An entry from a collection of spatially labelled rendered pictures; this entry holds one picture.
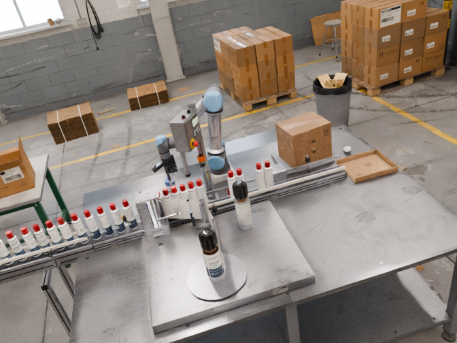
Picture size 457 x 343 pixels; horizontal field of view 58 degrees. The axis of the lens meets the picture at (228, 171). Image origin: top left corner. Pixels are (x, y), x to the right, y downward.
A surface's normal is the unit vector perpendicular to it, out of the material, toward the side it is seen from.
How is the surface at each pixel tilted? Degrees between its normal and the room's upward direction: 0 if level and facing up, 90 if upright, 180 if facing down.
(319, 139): 90
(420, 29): 90
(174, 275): 0
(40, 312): 0
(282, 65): 90
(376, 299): 1
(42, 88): 90
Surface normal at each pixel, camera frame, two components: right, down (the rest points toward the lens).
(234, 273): -0.16, -0.84
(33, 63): 0.29, 0.47
